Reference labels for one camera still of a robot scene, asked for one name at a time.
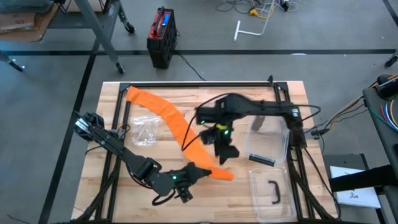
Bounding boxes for white T-shaped pipe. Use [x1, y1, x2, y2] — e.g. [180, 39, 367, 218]
[233, 0, 276, 42]

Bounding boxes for clear lid with black handle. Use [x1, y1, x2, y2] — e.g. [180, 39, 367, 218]
[248, 166, 297, 223]

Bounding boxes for clear plastic bag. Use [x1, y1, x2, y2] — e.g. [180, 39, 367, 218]
[130, 115, 161, 147]

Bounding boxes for brown cardboard sheet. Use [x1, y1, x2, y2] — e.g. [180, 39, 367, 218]
[0, 4, 59, 44]

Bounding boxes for grey workbench with casters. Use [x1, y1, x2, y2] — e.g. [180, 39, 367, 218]
[71, 0, 136, 75]

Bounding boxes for black power cable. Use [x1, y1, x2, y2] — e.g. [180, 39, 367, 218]
[173, 51, 206, 82]

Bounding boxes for tangle of floor cables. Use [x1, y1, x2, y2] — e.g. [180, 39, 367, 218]
[216, 0, 299, 19]

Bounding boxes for brown elastic bandage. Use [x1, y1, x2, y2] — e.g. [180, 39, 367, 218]
[251, 116, 266, 131]

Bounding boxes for orange elastic bandage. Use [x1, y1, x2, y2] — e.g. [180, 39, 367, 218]
[126, 86, 235, 182]

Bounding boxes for black aluminium rig frame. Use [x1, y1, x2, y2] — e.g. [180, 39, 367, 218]
[70, 74, 340, 224]

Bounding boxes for black flat beam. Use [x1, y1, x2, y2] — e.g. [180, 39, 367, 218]
[328, 164, 398, 192]

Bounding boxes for black device with cables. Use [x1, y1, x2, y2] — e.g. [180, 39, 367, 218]
[374, 73, 398, 98]

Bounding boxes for coloured cable bundle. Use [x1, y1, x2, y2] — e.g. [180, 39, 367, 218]
[378, 98, 398, 132]

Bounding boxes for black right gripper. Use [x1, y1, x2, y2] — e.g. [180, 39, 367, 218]
[213, 123, 241, 166]

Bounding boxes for white papers on side table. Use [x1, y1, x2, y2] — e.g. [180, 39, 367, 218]
[329, 166, 382, 208]

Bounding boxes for clear plastic storage box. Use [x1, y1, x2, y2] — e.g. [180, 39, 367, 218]
[244, 114, 292, 168]

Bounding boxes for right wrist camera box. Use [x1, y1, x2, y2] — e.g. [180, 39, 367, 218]
[200, 129, 218, 146]

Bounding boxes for red black power station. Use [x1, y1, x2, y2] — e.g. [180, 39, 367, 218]
[146, 6, 178, 70]

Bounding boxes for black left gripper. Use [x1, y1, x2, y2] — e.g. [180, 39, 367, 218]
[172, 161, 213, 190]

